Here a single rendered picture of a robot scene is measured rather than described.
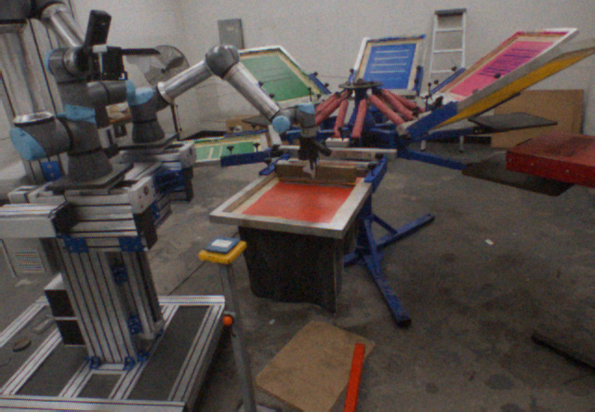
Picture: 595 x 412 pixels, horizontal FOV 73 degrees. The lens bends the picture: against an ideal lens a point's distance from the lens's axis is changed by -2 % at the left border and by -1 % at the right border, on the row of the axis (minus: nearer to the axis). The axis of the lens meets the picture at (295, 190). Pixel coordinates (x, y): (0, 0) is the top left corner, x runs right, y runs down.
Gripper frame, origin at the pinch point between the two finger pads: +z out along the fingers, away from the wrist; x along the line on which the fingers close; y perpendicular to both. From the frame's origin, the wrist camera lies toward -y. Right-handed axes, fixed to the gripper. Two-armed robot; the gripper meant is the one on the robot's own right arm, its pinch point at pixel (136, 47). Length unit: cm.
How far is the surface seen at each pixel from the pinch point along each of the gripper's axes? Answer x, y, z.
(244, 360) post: -47, 120, -12
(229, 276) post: -41, 79, -12
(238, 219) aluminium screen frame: -57, 62, -19
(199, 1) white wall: -453, -118, -416
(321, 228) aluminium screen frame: -62, 61, 16
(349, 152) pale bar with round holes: -140, 46, -8
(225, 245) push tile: -40, 66, -12
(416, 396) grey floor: -103, 155, 47
